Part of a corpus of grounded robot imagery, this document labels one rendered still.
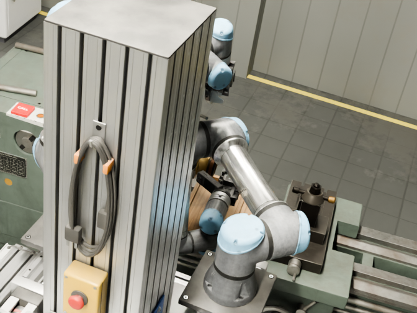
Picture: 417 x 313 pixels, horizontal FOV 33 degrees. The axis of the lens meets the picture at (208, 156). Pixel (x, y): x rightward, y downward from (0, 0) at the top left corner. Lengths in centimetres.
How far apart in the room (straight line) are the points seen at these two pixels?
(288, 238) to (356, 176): 273
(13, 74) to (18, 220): 54
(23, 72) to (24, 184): 41
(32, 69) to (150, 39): 146
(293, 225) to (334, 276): 60
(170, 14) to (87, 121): 26
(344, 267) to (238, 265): 73
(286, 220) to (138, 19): 81
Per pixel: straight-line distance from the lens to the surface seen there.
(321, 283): 247
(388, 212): 443
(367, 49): 525
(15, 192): 267
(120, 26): 134
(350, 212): 280
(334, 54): 530
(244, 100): 511
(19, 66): 275
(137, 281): 160
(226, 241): 187
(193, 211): 269
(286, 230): 194
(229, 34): 214
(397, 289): 266
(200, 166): 256
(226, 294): 197
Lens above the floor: 262
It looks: 36 degrees down
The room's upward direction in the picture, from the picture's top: 10 degrees clockwise
